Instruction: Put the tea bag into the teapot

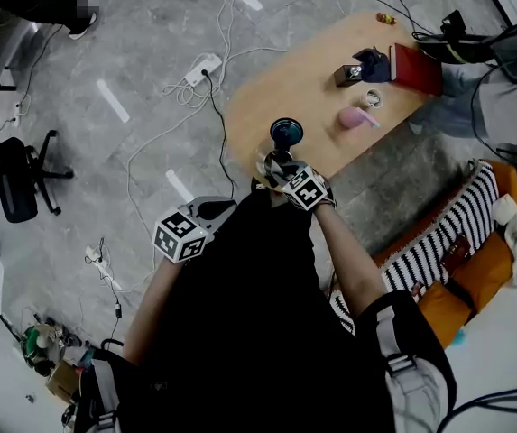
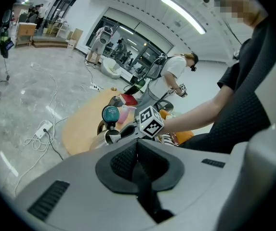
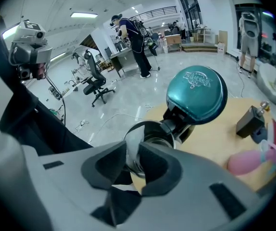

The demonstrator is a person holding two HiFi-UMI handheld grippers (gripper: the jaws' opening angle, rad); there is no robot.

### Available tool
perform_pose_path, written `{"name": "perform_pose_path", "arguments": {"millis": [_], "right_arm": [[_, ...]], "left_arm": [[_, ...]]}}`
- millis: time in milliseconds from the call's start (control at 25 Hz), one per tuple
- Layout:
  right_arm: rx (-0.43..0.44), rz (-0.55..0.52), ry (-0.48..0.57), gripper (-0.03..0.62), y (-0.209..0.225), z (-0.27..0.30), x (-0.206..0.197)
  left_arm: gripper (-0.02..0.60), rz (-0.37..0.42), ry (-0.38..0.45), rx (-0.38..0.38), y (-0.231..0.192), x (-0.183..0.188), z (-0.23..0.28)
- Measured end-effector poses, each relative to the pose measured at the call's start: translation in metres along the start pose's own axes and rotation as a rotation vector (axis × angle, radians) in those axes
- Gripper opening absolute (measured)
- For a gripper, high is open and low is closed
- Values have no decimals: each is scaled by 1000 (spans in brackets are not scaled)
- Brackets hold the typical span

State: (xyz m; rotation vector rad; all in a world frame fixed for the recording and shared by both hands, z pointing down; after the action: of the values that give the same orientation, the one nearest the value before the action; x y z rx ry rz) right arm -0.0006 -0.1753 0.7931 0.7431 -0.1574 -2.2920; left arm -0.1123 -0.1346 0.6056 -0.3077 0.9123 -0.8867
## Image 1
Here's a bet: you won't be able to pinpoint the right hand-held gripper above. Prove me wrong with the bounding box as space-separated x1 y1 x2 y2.
264 151 337 212

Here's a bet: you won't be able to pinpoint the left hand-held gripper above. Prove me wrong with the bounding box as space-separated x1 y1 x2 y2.
152 196 238 264

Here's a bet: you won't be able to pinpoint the steel kettle with teal lid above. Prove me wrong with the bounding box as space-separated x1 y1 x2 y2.
254 116 305 189

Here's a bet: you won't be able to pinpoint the person's left forearm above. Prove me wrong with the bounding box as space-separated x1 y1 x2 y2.
121 256 188 368

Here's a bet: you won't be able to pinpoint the person's right forearm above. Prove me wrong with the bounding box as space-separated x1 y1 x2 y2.
311 203 389 320

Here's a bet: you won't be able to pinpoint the low wooden table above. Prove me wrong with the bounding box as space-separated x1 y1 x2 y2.
223 9 445 185

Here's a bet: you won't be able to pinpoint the small brown box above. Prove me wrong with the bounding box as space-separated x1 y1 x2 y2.
334 63 364 88

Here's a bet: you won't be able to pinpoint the person's black shirt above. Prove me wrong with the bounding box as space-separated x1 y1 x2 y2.
74 189 458 433

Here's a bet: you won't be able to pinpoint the white power strip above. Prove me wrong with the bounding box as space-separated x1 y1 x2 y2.
84 244 125 290
183 52 224 88

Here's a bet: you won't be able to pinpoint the dark blue cloth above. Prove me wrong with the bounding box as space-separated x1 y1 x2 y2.
352 47 392 85

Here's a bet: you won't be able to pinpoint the red book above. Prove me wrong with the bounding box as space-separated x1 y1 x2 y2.
388 42 445 98

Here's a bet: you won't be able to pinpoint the black white striped blanket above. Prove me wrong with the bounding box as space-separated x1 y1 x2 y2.
328 161 501 336

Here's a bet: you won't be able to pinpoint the black office chair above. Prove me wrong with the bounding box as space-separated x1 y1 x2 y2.
0 129 76 225

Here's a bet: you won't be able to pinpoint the cardboard box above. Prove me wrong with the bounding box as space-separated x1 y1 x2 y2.
44 360 82 401

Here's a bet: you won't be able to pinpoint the orange sofa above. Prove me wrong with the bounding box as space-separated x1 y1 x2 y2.
372 159 517 350

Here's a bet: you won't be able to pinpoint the black power cable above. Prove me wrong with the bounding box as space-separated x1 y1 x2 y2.
201 69 237 200

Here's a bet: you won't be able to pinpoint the white cable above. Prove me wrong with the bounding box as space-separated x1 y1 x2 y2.
125 0 289 293

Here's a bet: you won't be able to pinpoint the grey backpack strap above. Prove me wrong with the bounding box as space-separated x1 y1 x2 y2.
89 357 123 433
374 303 454 433

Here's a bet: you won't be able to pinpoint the black cables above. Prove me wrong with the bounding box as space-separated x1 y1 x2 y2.
437 382 517 433

